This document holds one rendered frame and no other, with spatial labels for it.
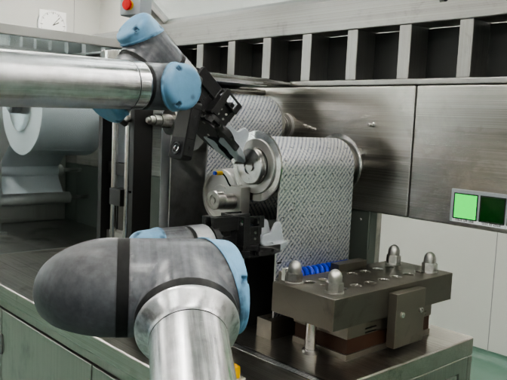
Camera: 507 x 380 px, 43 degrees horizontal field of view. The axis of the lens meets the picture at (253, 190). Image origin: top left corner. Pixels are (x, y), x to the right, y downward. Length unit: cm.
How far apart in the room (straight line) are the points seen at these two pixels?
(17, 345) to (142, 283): 110
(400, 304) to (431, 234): 294
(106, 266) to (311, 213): 74
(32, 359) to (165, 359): 111
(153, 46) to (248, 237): 39
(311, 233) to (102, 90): 63
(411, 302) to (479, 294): 280
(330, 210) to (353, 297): 28
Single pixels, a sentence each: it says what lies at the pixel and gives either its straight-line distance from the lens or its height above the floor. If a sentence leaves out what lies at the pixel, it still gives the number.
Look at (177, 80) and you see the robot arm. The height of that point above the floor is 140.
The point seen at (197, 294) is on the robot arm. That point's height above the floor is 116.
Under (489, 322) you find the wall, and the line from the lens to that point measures 414.
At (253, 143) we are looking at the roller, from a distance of 135.
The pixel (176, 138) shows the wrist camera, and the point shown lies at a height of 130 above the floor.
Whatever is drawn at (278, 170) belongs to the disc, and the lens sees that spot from 130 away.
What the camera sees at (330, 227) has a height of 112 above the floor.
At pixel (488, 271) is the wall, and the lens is 409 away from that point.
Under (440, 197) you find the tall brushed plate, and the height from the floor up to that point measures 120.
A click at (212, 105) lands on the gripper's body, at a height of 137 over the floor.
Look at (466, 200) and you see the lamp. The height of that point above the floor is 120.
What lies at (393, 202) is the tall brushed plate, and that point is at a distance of 153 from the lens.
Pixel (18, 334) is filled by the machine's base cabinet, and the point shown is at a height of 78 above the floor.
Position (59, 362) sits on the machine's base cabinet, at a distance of 159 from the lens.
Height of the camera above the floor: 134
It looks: 6 degrees down
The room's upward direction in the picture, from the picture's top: 3 degrees clockwise
